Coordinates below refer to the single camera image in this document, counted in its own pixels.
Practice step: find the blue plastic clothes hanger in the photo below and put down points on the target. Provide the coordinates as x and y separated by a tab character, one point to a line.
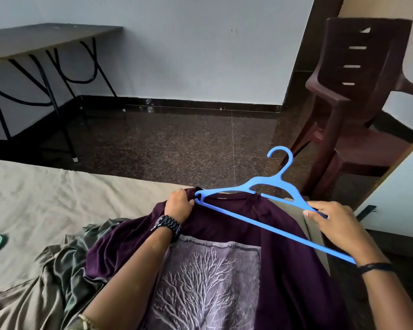
261	184

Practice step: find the white cabinet door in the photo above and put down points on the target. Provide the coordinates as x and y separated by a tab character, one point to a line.
399	199

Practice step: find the beige bed sheet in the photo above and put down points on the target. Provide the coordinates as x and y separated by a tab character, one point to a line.
55	199

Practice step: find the black metal wristwatch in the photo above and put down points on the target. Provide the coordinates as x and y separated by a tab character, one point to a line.
167	224

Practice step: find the person's right forearm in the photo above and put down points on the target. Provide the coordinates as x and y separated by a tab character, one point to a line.
395	298

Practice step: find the person's left hand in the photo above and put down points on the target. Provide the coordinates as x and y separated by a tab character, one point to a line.
177	206

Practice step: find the person's right thumb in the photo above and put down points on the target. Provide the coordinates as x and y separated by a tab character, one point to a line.
313	219

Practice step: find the person's left forearm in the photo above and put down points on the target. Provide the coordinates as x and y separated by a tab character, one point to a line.
130	281

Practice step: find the purple tree-print t-shirt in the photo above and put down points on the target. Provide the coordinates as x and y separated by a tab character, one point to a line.
296	271

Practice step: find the person's right hand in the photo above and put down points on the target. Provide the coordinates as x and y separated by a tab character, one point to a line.
340	230

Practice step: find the olive green satin garment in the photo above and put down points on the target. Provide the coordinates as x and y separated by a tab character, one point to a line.
60	271

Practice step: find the dark brown plastic chair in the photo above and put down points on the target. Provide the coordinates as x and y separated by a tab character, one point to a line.
351	109

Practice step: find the person's left thumb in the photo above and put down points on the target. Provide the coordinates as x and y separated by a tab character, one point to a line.
190	204

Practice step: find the black wristband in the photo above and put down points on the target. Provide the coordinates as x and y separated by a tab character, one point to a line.
375	267

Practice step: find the black metal-leg table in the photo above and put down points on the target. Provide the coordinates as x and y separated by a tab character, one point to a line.
38	37

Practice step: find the dark brown door frame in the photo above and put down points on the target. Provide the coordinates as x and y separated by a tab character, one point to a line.
309	48

